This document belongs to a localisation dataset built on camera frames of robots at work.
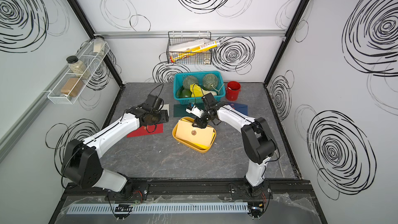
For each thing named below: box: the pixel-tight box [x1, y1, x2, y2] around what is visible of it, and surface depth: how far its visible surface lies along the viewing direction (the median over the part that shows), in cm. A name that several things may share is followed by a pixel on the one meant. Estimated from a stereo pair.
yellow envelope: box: [189, 131, 216, 150], surface depth 88 cm
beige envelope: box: [175, 119, 215, 147], surface depth 90 cm
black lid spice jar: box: [66, 55, 91, 80], surface depth 72 cm
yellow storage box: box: [172, 116, 217, 154], surface depth 90 cm
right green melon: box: [202, 73, 220, 91], surface depth 111 cm
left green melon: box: [182, 75, 198, 90], surface depth 110 cm
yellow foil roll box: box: [169, 39, 221, 63], surface depth 86 cm
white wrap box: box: [168, 38, 215, 52], surface depth 89 cm
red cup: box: [225, 80, 241, 102], surface depth 107 cm
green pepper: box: [179, 88, 193, 98], surface depth 105 cm
